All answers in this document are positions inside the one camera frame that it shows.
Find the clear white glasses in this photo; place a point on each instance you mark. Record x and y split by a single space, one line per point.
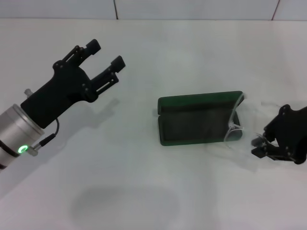
230 125

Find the green glasses case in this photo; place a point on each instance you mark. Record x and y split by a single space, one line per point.
196 119

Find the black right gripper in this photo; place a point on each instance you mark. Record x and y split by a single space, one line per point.
290 134

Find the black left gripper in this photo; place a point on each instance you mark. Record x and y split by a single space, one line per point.
62 93

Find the silver connector stub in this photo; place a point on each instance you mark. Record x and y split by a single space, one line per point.
28 92

